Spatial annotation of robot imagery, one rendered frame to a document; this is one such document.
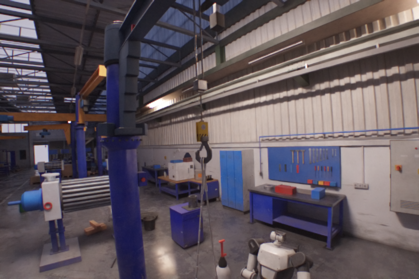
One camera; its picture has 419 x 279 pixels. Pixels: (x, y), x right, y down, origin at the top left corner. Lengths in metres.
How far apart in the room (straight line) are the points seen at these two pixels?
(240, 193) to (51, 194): 4.31
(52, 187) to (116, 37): 2.81
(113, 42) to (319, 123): 4.13
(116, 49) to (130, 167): 1.30
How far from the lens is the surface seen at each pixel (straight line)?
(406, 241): 4.83
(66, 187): 4.28
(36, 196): 4.40
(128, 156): 2.28
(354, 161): 4.60
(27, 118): 16.11
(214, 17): 1.45
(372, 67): 4.70
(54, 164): 12.97
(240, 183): 5.53
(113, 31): 2.59
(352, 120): 4.61
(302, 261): 1.72
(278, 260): 1.76
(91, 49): 7.89
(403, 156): 4.15
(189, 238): 4.16
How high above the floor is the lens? 2.06
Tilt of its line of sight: level
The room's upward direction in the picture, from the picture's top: 3 degrees counter-clockwise
